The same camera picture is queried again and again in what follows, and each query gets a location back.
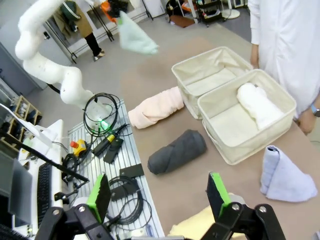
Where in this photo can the white computer desk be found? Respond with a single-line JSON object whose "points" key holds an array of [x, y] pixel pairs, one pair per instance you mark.
{"points": [[57, 127]]}

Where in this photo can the person in white coat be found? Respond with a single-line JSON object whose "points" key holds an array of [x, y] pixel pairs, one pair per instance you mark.
{"points": [[287, 50]]}

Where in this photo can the person's right forearm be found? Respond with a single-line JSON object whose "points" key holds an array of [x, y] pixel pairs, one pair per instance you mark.
{"points": [[254, 50]]}

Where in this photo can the pink towel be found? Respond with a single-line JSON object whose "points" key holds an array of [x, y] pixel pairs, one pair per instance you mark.
{"points": [[157, 107]]}

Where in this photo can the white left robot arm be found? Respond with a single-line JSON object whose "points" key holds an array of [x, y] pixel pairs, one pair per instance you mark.
{"points": [[50, 70]]}

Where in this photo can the black metal bracket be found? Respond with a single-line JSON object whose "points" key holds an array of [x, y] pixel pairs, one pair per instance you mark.
{"points": [[111, 153], [122, 193], [132, 171]]}

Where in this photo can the black power adapter yellow label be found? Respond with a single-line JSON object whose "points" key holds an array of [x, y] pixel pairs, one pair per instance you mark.
{"points": [[102, 147]]}

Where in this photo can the black keyboard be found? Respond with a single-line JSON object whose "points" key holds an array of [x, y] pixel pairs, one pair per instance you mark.
{"points": [[44, 190]]}

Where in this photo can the person's left forearm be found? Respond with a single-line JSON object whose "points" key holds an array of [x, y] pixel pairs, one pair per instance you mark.
{"points": [[312, 103]]}

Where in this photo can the person's right hand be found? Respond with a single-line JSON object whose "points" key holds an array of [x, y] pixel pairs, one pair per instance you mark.
{"points": [[255, 63]]}

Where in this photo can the black utility cart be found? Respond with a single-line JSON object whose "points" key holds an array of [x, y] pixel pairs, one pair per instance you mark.
{"points": [[211, 11]]}

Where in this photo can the dark grey towel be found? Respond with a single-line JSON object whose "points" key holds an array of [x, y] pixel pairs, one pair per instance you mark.
{"points": [[177, 152]]}

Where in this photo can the mint green towel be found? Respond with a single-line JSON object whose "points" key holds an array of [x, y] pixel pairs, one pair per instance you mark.
{"points": [[135, 40]]}

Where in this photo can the wooden shelf unit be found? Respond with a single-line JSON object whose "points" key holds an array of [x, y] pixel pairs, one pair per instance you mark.
{"points": [[22, 110]]}

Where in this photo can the yellow towel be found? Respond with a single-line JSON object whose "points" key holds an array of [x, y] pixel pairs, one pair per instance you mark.
{"points": [[190, 225]]}

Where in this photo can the person's left hand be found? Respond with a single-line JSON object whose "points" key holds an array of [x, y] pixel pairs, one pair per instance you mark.
{"points": [[306, 123]]}

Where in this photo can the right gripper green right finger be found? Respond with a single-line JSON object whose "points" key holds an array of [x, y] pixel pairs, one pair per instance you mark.
{"points": [[217, 197]]}

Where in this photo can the black rod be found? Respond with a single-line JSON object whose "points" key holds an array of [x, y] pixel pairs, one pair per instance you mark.
{"points": [[42, 157]]}

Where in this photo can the cream fabric storage basket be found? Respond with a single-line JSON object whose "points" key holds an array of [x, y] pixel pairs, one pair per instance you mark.
{"points": [[250, 147], [207, 82]]}

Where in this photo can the brown floor mat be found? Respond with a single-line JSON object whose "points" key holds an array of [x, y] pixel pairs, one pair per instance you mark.
{"points": [[181, 21]]}

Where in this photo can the white rolled towel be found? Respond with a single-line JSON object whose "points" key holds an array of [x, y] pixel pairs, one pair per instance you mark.
{"points": [[260, 107]]}

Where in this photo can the grey monitor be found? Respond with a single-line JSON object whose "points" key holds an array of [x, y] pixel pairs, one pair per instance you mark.
{"points": [[17, 190]]}

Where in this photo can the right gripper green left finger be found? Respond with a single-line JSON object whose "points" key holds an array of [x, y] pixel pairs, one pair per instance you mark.
{"points": [[98, 200]]}

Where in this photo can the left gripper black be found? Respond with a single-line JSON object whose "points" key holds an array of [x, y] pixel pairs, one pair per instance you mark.
{"points": [[113, 7]]}

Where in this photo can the person in brown coat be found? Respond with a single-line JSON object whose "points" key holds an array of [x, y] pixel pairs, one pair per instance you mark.
{"points": [[80, 25]]}

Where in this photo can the grooved aluminium base plate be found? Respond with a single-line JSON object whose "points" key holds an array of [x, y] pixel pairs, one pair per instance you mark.
{"points": [[125, 160]]}

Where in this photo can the light blue towel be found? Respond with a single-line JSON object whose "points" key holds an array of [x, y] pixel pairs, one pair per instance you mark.
{"points": [[285, 177]]}

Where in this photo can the yellow emergency stop button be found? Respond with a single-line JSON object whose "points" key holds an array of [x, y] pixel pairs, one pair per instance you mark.
{"points": [[80, 146]]}

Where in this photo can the white round fan base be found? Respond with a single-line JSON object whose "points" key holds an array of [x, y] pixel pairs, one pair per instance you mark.
{"points": [[231, 13]]}

